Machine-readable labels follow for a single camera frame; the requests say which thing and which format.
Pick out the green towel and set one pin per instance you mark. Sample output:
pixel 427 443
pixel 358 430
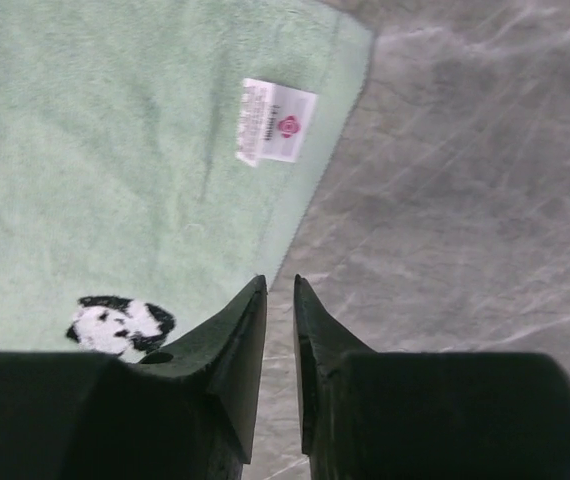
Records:
pixel 157 155

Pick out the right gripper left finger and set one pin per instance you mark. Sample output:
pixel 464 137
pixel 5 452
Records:
pixel 185 411

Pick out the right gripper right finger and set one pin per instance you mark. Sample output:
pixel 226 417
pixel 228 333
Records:
pixel 366 414

